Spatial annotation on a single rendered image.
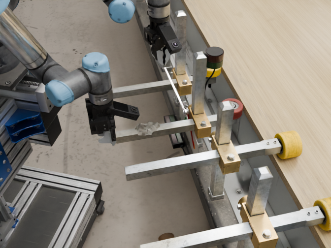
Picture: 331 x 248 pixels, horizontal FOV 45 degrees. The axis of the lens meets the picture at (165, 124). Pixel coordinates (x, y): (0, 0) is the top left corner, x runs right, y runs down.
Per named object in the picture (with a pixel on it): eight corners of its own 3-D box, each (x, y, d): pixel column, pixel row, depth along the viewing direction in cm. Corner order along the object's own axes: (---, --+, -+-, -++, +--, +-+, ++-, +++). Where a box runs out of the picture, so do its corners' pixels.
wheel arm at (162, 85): (109, 101, 155) (108, 93, 152) (108, 96, 157) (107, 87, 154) (215, 84, 161) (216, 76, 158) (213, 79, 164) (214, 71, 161)
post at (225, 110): (211, 211, 139) (222, 108, 106) (208, 202, 141) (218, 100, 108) (220, 209, 140) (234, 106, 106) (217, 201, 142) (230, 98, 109)
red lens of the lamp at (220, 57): (208, 63, 125) (208, 57, 123) (202, 53, 129) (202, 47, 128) (226, 61, 126) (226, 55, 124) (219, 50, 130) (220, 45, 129)
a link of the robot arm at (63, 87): (41, 95, 116) (72, 79, 121) (61, 114, 110) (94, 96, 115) (34, 74, 110) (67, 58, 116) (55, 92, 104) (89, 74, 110)
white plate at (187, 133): (196, 163, 146) (197, 144, 139) (178, 117, 165) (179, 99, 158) (197, 163, 146) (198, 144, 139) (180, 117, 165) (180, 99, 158)
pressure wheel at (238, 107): (221, 137, 142) (224, 113, 134) (215, 122, 148) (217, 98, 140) (243, 133, 144) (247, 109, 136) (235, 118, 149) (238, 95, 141)
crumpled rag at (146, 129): (136, 138, 134) (136, 133, 132) (133, 124, 139) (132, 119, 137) (162, 133, 135) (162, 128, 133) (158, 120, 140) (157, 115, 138)
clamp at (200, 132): (197, 139, 139) (197, 128, 135) (186, 113, 148) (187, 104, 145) (212, 136, 139) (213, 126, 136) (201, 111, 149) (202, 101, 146)
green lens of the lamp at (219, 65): (207, 70, 127) (208, 64, 125) (202, 59, 131) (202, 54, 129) (225, 67, 127) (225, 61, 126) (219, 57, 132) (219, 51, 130)
